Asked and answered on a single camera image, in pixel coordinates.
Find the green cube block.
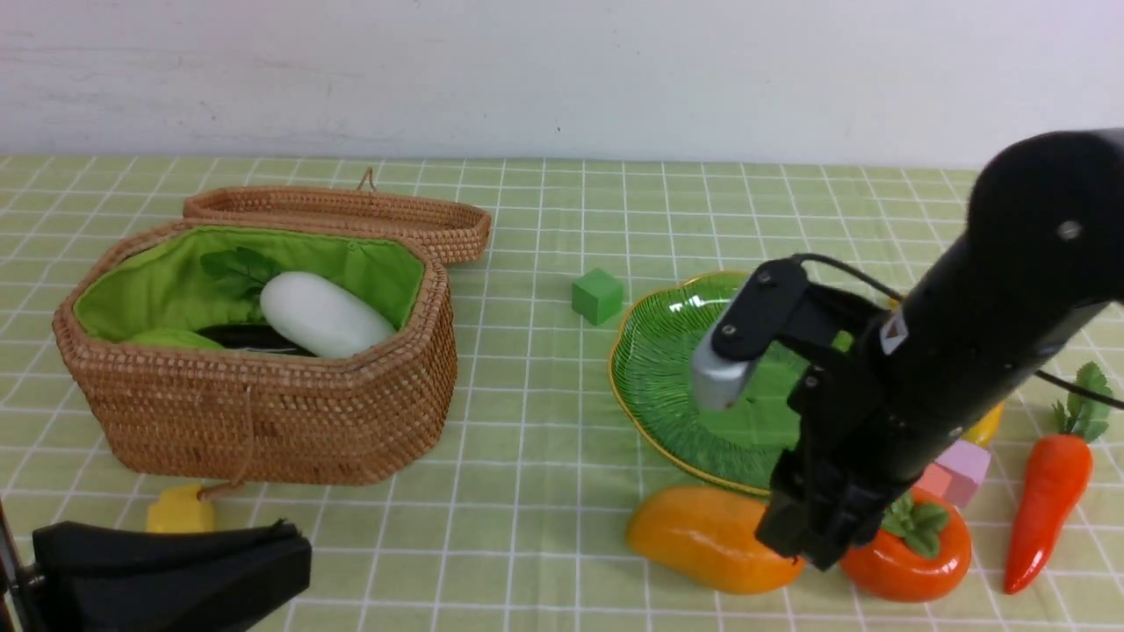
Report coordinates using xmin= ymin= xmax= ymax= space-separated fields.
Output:
xmin=571 ymin=268 xmax=623 ymax=327

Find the lilac cube block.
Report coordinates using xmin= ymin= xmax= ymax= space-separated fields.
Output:
xmin=932 ymin=440 xmax=992 ymax=511

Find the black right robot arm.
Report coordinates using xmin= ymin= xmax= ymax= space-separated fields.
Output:
xmin=756 ymin=128 xmax=1123 ymax=571

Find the woven wicker basket lid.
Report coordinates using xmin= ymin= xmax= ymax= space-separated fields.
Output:
xmin=182 ymin=169 xmax=493 ymax=264

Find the pink cube block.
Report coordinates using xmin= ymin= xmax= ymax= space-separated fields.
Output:
xmin=914 ymin=463 xmax=953 ymax=499

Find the green toy cucumber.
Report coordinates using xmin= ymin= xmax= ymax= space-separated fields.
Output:
xmin=127 ymin=328 xmax=226 ymax=351

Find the orange toy persimmon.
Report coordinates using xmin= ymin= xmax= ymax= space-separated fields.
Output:
xmin=839 ymin=488 xmax=972 ymax=603

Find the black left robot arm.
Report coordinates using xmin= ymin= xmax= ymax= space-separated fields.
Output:
xmin=1 ymin=520 xmax=312 ymax=631

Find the green leaf glass plate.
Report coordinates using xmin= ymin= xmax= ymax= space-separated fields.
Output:
xmin=608 ymin=271 xmax=807 ymax=499

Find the woven wicker basket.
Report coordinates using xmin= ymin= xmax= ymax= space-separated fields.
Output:
xmin=52 ymin=219 xmax=457 ymax=485

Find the yellow cube block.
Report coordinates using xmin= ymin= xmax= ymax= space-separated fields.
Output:
xmin=145 ymin=484 xmax=216 ymax=535

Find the green checked tablecloth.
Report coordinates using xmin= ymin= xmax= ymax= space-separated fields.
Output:
xmin=1 ymin=155 xmax=1121 ymax=631

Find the black right camera cable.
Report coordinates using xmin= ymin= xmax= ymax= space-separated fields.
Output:
xmin=790 ymin=253 xmax=1124 ymax=412

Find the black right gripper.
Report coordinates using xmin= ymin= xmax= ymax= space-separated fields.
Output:
xmin=756 ymin=285 xmax=919 ymax=571

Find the white toy radish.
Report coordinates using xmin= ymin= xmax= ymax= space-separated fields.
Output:
xmin=200 ymin=249 xmax=398 ymax=360

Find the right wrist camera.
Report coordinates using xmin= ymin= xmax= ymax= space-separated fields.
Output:
xmin=690 ymin=259 xmax=812 ymax=413

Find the yellow toy banana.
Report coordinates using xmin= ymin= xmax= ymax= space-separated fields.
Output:
xmin=961 ymin=401 xmax=1006 ymax=448

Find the orange toy mango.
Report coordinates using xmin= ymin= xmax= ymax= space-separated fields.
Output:
xmin=625 ymin=485 xmax=804 ymax=595

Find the purple toy eggplant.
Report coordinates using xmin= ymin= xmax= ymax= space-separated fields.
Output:
xmin=196 ymin=323 xmax=314 ymax=356

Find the orange toy carrot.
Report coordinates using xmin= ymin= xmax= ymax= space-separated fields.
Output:
xmin=1004 ymin=392 xmax=1111 ymax=595

